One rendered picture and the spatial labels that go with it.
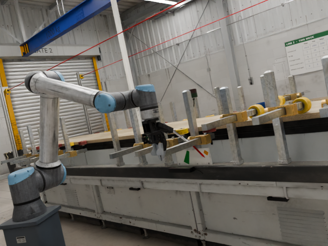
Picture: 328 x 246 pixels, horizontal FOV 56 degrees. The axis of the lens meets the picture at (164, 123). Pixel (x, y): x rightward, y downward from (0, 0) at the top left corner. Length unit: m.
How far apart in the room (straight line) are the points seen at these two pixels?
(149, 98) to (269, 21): 8.03
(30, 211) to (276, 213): 1.41
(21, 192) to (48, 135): 0.35
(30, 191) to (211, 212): 1.16
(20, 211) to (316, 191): 1.54
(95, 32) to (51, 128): 10.17
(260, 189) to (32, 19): 9.85
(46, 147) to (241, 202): 1.25
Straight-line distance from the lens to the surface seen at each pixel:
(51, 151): 2.00
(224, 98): 1.61
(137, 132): 2.11
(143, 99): 1.45
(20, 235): 1.98
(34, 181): 1.97
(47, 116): 1.94
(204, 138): 1.72
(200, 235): 2.31
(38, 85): 1.74
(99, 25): 12.24
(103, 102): 1.41
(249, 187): 1.69
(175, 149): 1.58
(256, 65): 9.41
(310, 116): 1.65
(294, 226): 1.93
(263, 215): 2.00
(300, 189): 1.58
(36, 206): 1.97
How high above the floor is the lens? 1.07
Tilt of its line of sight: 3 degrees down
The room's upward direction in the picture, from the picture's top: 11 degrees counter-clockwise
